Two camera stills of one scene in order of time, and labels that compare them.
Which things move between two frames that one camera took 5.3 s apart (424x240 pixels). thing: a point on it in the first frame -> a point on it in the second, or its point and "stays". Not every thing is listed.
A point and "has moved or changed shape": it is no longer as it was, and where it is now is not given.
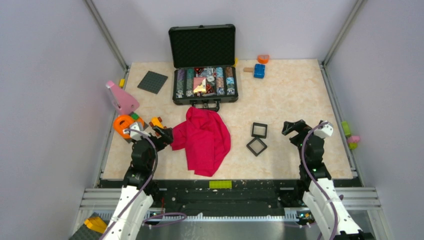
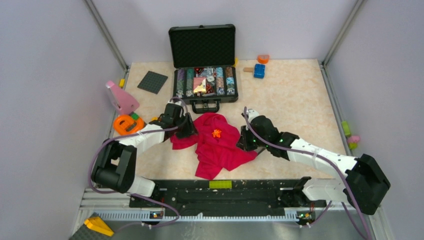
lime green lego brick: [220, 184] stays
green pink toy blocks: [352, 140] stays
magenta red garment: [205, 136] has moved or changed shape
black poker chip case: [203, 58] stays
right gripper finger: [289, 127] -> [242, 143]
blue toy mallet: [258, 70] stays
